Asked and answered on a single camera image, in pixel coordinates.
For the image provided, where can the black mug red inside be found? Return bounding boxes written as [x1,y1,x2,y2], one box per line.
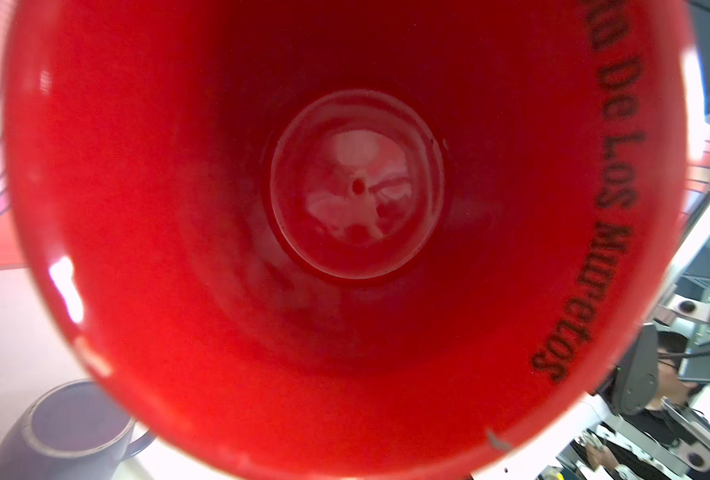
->
[3,1,697,479]

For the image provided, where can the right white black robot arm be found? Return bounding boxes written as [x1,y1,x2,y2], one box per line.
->
[470,323,658,479]

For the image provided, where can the purple mug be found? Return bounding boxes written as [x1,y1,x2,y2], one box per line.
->
[0,380,157,480]

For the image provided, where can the person with glasses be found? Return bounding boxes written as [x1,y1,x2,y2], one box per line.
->
[585,331,710,479]

